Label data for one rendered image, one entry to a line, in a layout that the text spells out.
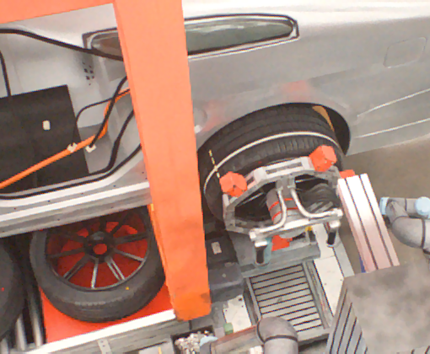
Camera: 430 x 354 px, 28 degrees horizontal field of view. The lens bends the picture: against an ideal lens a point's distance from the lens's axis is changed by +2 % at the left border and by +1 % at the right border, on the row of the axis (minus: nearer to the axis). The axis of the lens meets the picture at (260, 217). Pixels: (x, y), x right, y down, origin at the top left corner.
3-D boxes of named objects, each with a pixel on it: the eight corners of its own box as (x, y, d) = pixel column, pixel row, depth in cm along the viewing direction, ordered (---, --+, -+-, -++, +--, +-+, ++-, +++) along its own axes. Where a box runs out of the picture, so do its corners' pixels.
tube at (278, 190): (282, 190, 376) (282, 178, 366) (294, 227, 367) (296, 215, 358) (243, 200, 373) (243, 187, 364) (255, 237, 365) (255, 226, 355)
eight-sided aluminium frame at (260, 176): (329, 206, 418) (341, 147, 370) (333, 218, 415) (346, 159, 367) (223, 233, 410) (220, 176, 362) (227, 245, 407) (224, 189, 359)
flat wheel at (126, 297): (130, 185, 457) (125, 163, 436) (194, 280, 432) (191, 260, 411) (15, 246, 439) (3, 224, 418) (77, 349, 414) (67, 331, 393)
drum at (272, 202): (292, 196, 397) (294, 181, 385) (306, 235, 388) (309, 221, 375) (264, 203, 395) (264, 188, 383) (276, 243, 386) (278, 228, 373)
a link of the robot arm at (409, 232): (391, 250, 332) (378, 216, 379) (420, 252, 331) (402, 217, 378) (395, 222, 328) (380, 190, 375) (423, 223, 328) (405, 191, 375)
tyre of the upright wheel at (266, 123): (292, 186, 442) (354, 106, 393) (305, 224, 432) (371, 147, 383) (176, 187, 409) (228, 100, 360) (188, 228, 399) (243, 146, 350)
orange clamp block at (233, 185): (244, 174, 369) (229, 170, 362) (249, 190, 365) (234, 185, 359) (233, 183, 373) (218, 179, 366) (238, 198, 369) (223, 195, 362)
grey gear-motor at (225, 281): (224, 240, 464) (223, 209, 433) (245, 308, 445) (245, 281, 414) (192, 248, 461) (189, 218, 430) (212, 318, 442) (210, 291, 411)
